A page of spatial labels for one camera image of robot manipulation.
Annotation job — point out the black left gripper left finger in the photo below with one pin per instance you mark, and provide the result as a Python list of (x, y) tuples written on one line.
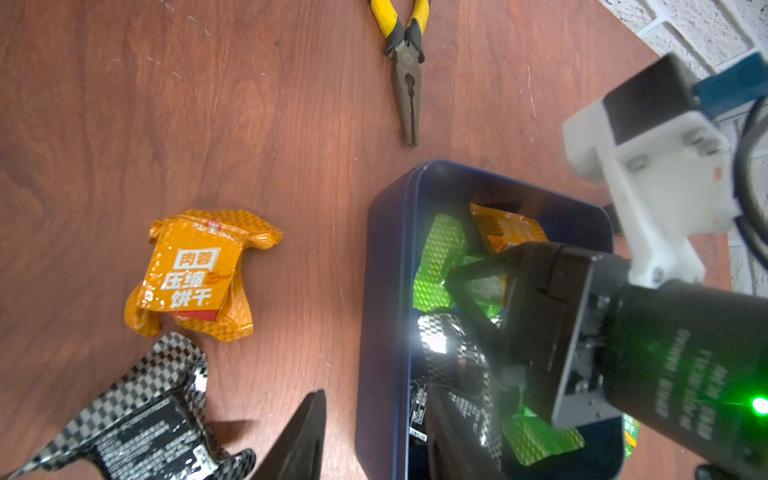
[(298, 451)]

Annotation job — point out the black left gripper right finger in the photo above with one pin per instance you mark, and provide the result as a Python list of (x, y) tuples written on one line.
[(453, 452)]

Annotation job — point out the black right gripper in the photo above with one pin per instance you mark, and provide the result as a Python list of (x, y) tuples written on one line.
[(546, 304)]

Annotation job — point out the orange cookie packet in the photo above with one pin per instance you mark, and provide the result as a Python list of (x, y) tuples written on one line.
[(195, 275), (502, 230)]

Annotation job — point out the dark blue storage box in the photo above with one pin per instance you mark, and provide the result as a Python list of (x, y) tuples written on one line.
[(399, 221)]

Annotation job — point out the black checkered cookie packet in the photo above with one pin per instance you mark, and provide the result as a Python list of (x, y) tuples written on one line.
[(149, 424)]

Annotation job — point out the orange cookie packet front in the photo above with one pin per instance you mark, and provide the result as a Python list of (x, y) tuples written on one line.
[(195, 275)]

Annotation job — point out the green cookie packet front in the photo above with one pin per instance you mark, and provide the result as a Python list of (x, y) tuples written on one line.
[(445, 248)]

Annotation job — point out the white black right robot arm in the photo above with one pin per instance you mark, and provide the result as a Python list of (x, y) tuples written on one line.
[(691, 363)]

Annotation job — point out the small green cookie packet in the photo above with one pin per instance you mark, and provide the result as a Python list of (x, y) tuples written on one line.
[(533, 440)]

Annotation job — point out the yellow handled needle-nose pliers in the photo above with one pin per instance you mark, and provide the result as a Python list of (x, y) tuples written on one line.
[(404, 48)]

